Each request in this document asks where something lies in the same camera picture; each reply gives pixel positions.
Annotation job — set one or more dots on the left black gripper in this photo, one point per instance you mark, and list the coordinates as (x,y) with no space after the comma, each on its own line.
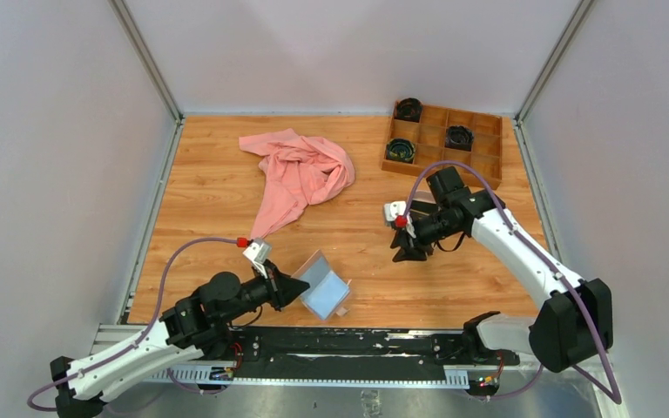
(282,287)

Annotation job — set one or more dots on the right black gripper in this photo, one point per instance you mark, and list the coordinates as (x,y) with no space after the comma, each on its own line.
(409,249)

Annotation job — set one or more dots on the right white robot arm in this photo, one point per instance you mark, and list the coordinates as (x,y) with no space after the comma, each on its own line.
(574,319)

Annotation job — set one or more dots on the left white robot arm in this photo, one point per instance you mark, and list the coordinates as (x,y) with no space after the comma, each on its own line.
(196,326)

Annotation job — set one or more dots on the pink oval card tray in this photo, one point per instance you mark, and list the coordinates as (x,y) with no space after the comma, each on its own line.
(421,200)

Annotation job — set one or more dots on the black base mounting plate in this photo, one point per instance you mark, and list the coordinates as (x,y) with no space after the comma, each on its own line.
(348,358)

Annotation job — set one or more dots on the black coil bottom left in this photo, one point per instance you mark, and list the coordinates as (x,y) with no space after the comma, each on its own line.
(400,150)

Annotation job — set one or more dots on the black coil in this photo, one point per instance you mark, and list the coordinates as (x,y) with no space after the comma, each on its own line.
(409,110)
(400,150)
(459,137)

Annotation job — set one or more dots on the pink cloth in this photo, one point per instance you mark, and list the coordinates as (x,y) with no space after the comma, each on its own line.
(300,171)

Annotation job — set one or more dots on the wooden compartment tray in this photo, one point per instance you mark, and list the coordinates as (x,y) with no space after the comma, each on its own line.
(428,136)

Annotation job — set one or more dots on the black coil middle right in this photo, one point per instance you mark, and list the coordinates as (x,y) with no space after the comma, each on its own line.
(459,137)

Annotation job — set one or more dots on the black coil top left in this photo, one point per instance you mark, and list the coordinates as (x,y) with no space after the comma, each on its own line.
(409,110)

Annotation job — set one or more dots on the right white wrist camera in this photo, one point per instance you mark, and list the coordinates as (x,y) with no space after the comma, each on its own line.
(394,214)

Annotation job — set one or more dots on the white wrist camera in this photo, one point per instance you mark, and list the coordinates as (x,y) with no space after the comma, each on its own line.
(394,214)
(257,251)

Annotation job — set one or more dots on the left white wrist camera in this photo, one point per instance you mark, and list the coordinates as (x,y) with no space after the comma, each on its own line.
(257,251)

